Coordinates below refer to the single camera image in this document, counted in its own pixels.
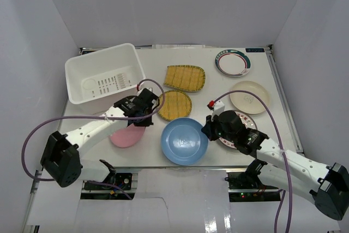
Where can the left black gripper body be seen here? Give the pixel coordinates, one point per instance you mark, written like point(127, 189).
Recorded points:
point(142, 118)

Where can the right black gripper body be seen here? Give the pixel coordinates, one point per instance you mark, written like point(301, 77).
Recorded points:
point(225, 136)

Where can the blue plastic plate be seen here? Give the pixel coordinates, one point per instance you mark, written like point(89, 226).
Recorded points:
point(182, 141)

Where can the round woven bamboo tray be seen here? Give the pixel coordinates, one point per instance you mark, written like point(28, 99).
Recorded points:
point(177, 104)

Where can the pink plastic plate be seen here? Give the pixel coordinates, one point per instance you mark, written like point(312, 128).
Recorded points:
point(128, 136)

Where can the scoop-shaped woven bamboo tray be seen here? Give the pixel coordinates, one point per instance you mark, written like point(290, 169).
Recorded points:
point(189, 78)

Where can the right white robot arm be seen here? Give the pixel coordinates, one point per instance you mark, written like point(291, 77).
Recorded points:
point(325, 186)

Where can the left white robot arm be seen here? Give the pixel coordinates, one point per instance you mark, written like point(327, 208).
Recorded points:
point(62, 157)

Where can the white plastic bin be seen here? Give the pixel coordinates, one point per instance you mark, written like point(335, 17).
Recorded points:
point(96, 80)

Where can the white plate orange sunburst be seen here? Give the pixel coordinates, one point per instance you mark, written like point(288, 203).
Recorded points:
point(247, 120)

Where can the cream plain plate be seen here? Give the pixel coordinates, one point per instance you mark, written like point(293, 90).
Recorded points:
point(246, 102)

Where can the white plate with teal rim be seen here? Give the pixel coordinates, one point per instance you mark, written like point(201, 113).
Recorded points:
point(232, 63)

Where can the blue label sticker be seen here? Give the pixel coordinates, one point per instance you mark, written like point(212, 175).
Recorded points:
point(255, 50)

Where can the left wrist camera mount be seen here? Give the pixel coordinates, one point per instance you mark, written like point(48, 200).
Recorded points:
point(140, 89)

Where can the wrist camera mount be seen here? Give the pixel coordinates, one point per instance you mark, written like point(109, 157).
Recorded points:
point(140, 89)
point(216, 107)

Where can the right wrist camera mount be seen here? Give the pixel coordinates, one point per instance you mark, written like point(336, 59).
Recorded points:
point(216, 107)

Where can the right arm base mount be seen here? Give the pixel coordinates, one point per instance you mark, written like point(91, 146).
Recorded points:
point(244, 189)

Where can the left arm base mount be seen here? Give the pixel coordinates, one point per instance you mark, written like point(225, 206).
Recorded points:
point(119, 186)

